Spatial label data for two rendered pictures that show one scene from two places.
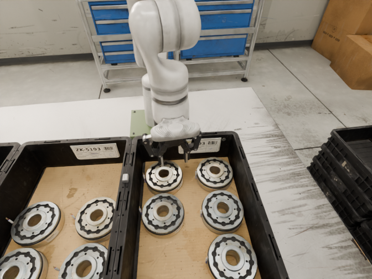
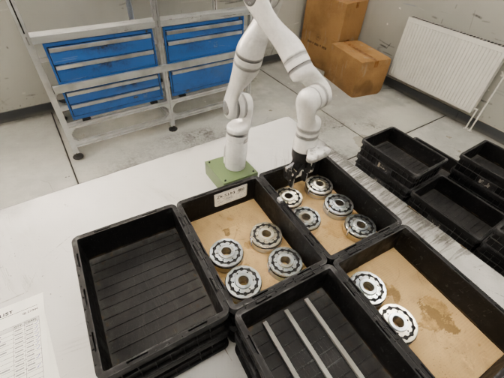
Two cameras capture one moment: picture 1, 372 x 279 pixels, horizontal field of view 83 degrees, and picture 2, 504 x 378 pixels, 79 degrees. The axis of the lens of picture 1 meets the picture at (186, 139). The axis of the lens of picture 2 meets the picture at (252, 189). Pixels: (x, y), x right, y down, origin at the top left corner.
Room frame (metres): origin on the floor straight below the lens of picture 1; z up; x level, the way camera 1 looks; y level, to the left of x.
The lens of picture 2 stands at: (-0.29, 0.54, 1.65)
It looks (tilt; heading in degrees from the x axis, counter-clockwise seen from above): 44 degrees down; 332
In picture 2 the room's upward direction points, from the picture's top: 4 degrees clockwise
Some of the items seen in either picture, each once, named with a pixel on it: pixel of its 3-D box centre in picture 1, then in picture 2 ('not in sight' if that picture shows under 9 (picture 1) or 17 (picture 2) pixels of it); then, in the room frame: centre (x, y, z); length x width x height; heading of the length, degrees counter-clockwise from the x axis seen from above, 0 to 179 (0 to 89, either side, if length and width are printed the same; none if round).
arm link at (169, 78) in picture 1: (161, 55); (309, 112); (0.34, 0.04, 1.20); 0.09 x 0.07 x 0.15; 108
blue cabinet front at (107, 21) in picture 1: (135, 34); (112, 75); (2.16, 0.49, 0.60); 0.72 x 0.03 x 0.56; 98
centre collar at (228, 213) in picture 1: (222, 207); (339, 202); (0.23, -0.09, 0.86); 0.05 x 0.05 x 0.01
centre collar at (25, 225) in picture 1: (35, 220); (226, 251); (0.20, 0.35, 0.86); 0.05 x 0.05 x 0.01
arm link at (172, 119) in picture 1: (171, 108); (310, 142); (0.32, 0.03, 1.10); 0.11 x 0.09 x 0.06; 11
